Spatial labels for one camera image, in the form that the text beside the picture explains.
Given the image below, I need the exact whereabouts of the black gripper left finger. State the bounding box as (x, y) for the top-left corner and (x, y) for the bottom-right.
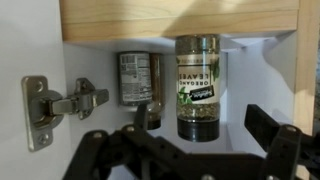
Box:
(63, 103), (188, 180)

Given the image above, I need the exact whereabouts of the light wooden wall cabinet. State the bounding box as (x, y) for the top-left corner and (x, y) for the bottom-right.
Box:
(59, 0), (320, 180)

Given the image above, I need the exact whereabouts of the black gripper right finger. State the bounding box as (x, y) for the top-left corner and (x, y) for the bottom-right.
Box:
(244, 103), (320, 180)

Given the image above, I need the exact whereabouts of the oregano leaves spice jar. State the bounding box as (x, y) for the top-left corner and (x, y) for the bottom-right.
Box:
(175, 34), (222, 143)

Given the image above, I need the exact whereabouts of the brown spice jar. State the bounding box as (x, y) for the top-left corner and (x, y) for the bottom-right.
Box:
(117, 50), (167, 131)

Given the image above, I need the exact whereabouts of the metal cabinet hinge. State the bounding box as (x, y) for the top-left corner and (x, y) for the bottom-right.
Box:
(21, 75), (110, 153)

